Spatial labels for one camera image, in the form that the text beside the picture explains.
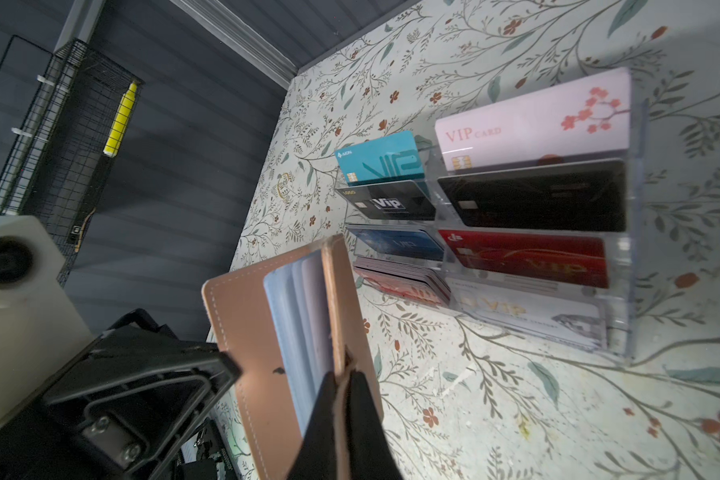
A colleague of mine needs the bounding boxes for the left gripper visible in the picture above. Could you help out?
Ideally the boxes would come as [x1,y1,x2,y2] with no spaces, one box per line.
[0,309,240,479]

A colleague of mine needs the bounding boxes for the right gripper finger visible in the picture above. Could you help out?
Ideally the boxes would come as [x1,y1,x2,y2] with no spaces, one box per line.
[287,370,403,480]

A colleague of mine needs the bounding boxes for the pink leather card wallet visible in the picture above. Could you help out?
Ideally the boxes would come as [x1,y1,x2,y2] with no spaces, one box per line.
[202,235,384,479]

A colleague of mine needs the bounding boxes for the clear acrylic card holder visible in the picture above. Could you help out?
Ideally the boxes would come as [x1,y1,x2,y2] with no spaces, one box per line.
[334,67,646,363]

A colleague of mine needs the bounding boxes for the blue VIP card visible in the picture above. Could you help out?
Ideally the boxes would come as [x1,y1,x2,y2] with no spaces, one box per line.
[347,224,444,261]

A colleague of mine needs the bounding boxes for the white VIP card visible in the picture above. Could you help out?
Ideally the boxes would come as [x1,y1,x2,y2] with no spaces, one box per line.
[446,277,607,350]

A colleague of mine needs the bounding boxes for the black VIP card left column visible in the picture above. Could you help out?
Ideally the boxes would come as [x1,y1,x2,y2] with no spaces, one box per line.
[337,180,436,221]

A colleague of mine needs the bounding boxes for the red VIP card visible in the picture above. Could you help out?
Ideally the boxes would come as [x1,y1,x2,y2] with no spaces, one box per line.
[438,229,609,289]

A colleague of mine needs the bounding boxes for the teal VIP card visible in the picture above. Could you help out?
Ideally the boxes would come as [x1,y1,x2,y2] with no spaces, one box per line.
[334,131,425,185]

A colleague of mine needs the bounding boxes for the black card right column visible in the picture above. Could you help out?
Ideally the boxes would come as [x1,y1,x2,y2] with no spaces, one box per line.
[438,159,626,232]

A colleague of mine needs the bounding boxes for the pink VIP card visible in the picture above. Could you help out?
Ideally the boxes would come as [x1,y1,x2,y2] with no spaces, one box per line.
[435,67,632,171]

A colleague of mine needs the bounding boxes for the yellow marker pen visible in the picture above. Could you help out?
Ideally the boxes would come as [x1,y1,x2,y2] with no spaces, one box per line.
[103,82,138,158]

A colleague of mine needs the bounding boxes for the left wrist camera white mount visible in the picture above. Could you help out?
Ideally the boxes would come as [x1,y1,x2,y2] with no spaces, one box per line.
[0,216,94,420]

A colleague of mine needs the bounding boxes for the black wire basket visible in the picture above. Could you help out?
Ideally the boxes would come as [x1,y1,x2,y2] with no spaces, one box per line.
[0,35,143,284]

